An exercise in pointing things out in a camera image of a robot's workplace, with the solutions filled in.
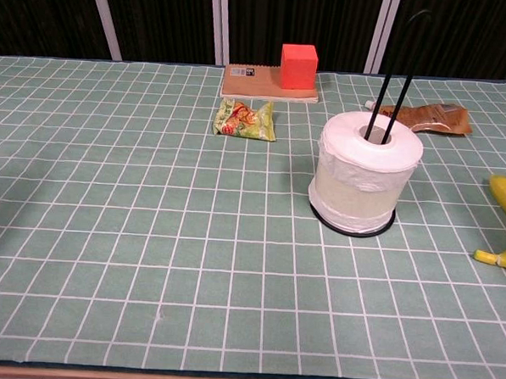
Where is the green gridded cutting mat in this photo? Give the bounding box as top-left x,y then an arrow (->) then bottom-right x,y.
0,53 -> 506,379

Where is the orange-red foam cube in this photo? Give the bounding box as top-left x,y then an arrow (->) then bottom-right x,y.
279,43 -> 320,92

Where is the white toilet paper roll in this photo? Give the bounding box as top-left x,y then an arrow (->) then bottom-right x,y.
305,109 -> 425,238

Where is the green snack bag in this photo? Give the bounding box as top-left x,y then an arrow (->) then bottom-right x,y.
212,97 -> 280,143

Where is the black wire roll holder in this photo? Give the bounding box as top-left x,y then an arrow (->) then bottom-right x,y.
308,3 -> 433,242

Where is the black partition panel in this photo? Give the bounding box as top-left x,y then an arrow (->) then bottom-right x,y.
384,0 -> 506,81
222,0 -> 385,74
98,0 -> 218,66
0,0 -> 116,62

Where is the brown cardboard box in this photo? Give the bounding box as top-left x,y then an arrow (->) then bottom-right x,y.
219,63 -> 320,104

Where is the white partition post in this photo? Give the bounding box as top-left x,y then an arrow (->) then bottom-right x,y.
207,0 -> 232,66
84,0 -> 127,61
364,0 -> 406,75

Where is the brown sauce pouch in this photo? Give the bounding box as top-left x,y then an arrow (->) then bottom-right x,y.
363,98 -> 475,137

